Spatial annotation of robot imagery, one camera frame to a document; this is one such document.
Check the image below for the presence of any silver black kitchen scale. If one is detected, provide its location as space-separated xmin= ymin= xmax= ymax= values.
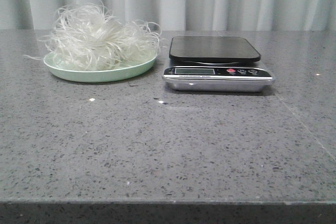
xmin=162 ymin=36 xmax=275 ymax=92

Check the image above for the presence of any light green round plate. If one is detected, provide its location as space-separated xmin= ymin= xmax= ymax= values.
xmin=43 ymin=53 xmax=156 ymax=83

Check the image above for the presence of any white vermicelli noodle bundle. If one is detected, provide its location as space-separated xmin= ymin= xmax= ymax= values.
xmin=38 ymin=3 xmax=163 ymax=71

